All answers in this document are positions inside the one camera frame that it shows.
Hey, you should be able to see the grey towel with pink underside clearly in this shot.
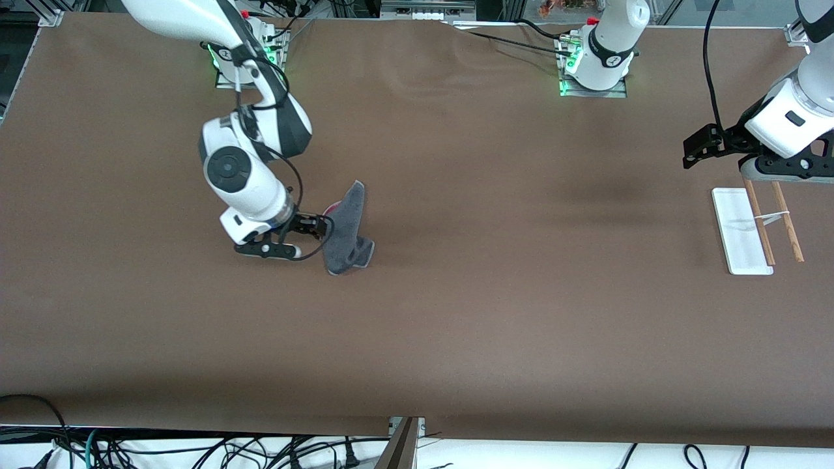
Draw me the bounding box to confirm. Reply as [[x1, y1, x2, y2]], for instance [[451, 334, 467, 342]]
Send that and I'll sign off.
[[321, 180, 376, 276]]

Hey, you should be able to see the wooden chopsticks pair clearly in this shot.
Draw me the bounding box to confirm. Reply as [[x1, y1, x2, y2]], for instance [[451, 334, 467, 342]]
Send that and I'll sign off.
[[744, 181, 777, 266], [771, 182, 805, 263]]

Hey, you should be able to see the orange object behind table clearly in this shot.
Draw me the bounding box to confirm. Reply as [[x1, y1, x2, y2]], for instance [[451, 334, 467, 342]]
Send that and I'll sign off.
[[539, 0, 603, 18]]

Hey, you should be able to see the brown table leg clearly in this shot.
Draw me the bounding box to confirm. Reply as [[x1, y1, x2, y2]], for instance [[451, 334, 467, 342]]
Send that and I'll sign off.
[[375, 417, 422, 469]]

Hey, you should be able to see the grey device with white connectors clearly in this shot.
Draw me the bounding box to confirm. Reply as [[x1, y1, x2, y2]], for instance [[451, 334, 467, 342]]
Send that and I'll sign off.
[[381, 0, 476, 21]]

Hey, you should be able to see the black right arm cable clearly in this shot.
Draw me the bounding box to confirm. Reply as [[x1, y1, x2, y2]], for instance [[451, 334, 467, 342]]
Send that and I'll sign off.
[[233, 39, 337, 262]]

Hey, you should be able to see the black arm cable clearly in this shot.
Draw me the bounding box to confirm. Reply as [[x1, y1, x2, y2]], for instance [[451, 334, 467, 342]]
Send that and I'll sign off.
[[702, 0, 725, 130], [233, 39, 337, 262]]

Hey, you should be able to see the white rack base plate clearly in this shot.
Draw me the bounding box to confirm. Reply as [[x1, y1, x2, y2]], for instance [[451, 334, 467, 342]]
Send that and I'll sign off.
[[712, 188, 774, 276]]

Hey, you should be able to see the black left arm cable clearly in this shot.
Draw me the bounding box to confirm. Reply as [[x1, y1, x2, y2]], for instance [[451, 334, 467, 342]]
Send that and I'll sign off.
[[702, 0, 725, 130]]

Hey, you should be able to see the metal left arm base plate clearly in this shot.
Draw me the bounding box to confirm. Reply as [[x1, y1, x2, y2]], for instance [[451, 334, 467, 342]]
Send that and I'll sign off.
[[558, 36, 628, 99]]

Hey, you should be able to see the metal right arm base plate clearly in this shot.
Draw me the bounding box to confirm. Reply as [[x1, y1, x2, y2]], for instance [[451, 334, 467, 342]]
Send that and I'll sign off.
[[215, 29, 288, 90]]

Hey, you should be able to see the short black table cable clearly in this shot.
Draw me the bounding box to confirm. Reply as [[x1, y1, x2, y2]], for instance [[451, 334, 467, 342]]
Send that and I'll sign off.
[[518, 18, 571, 43]]

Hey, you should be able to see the long black table cable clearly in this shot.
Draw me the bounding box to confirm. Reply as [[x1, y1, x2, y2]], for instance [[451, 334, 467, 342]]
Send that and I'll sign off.
[[450, 23, 577, 59]]

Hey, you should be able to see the black floor cable tangle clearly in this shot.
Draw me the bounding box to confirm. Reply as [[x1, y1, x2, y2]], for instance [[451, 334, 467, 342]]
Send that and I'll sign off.
[[20, 435, 392, 469]]

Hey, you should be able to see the black looped floor cable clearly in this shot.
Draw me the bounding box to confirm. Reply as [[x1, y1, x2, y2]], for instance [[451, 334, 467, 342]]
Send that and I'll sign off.
[[0, 393, 70, 450]]

